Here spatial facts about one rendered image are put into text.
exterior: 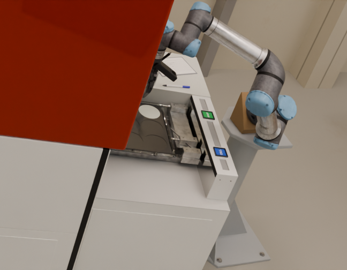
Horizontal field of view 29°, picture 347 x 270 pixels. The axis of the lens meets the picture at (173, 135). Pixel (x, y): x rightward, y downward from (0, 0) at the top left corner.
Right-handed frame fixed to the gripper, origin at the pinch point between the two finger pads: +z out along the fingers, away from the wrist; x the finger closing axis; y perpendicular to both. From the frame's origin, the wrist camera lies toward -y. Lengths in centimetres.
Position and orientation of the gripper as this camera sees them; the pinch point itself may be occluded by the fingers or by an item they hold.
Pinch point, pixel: (145, 95)
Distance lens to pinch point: 279.1
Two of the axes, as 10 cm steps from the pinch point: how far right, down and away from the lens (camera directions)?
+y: -9.5, -1.4, -2.9
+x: 1.3, 6.5, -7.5
